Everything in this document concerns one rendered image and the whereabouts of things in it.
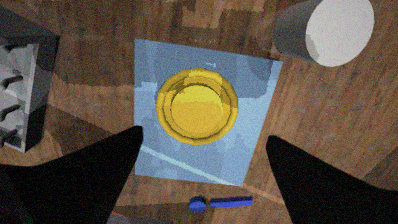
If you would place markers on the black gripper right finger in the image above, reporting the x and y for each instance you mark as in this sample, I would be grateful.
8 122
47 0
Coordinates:
315 192

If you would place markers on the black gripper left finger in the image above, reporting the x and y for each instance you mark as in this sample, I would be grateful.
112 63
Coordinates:
81 187

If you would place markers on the light blue square mat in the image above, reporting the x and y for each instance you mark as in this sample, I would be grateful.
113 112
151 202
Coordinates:
224 161

